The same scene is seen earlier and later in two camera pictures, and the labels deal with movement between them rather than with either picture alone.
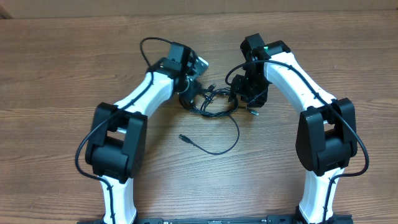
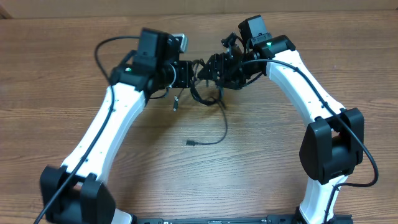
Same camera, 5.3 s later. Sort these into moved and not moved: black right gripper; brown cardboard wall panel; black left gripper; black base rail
Moved: black left gripper; black right gripper
Not moved: brown cardboard wall panel; black base rail
